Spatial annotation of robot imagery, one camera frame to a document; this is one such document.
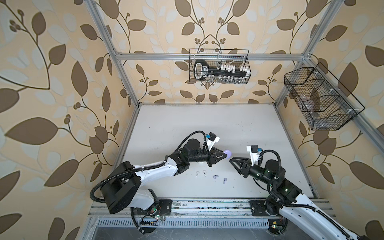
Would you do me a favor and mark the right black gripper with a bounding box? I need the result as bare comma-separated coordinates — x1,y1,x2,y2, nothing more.
230,156,274,188

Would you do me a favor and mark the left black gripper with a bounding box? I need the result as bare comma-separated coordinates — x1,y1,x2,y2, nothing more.
187,146,228,168

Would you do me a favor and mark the purple round charging case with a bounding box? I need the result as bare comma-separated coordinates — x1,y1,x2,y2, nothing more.
223,150,232,159

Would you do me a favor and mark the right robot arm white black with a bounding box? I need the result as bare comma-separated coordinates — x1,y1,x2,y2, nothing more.
230,146,368,240

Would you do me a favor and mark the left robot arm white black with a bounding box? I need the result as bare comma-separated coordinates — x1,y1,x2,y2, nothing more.
90,131,229,214

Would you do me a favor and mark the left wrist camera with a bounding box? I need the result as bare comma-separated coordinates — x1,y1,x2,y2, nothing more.
206,132,220,152

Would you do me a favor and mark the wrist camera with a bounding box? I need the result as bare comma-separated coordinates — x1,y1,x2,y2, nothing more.
247,145,263,166
206,132,220,152

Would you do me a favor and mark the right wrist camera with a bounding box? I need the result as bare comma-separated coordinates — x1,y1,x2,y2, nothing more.
247,145,263,166

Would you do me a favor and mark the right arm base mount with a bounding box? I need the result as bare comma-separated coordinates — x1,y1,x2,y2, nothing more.
249,199,281,217

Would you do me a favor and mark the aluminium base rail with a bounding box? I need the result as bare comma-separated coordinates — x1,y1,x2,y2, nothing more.
88,198,337,220

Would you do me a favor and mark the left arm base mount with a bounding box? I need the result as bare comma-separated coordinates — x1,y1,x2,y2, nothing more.
134,199,173,216

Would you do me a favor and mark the black tool rack with handle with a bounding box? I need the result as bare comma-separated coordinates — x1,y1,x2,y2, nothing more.
193,60,251,81

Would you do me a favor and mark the back wire basket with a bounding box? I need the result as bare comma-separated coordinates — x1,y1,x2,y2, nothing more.
189,48,252,85

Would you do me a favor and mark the wire basket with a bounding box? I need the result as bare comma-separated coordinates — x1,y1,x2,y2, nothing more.
284,62,366,131
189,48,252,85

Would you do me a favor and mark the right wire basket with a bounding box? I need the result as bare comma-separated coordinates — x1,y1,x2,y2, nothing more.
284,62,366,131

